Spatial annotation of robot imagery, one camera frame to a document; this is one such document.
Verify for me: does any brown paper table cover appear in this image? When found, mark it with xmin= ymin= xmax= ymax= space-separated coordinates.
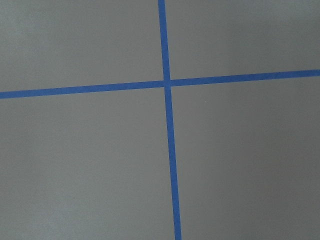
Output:
xmin=0 ymin=0 xmax=320 ymax=240

